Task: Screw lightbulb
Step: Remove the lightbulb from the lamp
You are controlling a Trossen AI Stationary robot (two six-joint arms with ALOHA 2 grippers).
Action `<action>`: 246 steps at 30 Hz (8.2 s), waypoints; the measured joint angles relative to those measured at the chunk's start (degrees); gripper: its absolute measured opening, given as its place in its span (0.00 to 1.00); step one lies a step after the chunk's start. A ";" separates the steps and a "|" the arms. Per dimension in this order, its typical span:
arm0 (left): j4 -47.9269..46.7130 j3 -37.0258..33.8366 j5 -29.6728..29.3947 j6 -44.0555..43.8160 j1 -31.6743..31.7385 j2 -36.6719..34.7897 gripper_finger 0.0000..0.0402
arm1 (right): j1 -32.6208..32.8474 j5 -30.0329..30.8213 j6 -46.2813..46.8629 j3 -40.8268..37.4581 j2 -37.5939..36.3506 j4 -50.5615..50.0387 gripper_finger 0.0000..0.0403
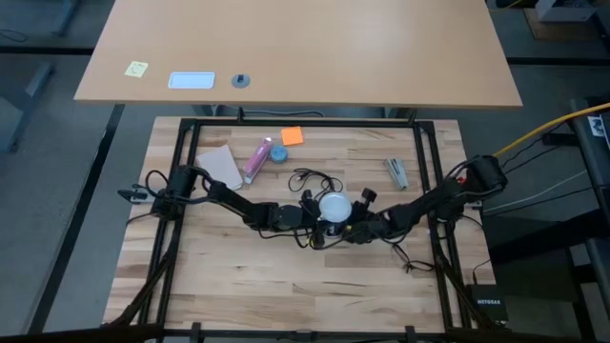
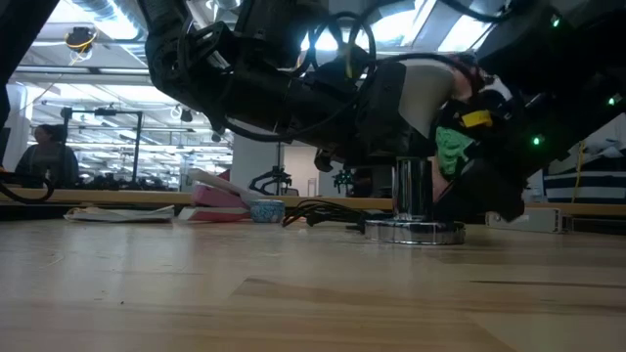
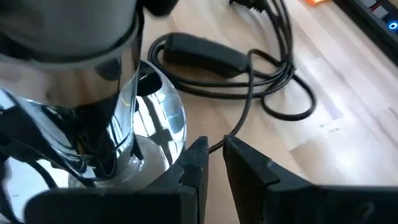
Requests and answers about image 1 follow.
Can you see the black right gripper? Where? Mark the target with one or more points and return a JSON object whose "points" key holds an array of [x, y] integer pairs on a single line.
{"points": [[367, 224]]}

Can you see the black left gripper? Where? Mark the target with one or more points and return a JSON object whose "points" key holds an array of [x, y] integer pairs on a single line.
{"points": [[312, 216]]}

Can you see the chrome lamp socket base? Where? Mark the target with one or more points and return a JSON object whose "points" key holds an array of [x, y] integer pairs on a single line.
{"points": [[333, 229]]}

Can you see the white lightbulb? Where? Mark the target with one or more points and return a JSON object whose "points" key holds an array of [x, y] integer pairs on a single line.
{"points": [[336, 206]]}

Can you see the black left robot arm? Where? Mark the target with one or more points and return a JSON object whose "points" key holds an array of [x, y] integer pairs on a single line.
{"points": [[238, 202]]}

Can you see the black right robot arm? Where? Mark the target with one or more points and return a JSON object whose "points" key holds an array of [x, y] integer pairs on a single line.
{"points": [[429, 202]]}

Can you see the blue tape roll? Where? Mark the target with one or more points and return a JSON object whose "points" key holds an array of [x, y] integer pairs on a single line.
{"points": [[279, 154]]}

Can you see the black eyeglasses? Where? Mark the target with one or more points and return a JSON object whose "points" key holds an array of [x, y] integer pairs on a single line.
{"points": [[408, 265]]}

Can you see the orange sticky note pad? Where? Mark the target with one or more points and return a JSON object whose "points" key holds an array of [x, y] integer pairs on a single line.
{"points": [[292, 136]]}

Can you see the light brown wooden desk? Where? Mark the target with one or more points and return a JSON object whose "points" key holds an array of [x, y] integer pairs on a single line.
{"points": [[305, 47]]}

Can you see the white rectangular card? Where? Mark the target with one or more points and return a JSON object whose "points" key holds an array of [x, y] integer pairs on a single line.
{"points": [[191, 80]]}

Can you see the black power adapter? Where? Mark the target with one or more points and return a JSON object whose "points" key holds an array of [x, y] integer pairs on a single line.
{"points": [[560, 139]]}

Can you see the yellow sticky note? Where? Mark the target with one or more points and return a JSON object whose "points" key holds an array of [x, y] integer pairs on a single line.
{"points": [[136, 69]]}

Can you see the brown board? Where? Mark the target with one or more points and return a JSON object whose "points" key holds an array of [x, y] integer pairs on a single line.
{"points": [[538, 31]]}

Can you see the white printed card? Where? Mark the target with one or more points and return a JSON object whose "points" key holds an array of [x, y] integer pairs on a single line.
{"points": [[597, 127]]}

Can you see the grey box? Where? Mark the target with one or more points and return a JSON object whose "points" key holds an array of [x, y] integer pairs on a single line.
{"points": [[567, 10]]}

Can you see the grey table leg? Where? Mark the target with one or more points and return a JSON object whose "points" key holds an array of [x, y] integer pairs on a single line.
{"points": [[28, 100]]}

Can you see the black aluminium table frame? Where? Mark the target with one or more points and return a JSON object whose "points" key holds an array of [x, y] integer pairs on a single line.
{"points": [[305, 123]]}

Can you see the black Netgear network switch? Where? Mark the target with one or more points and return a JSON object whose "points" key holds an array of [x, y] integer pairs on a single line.
{"points": [[488, 302]]}

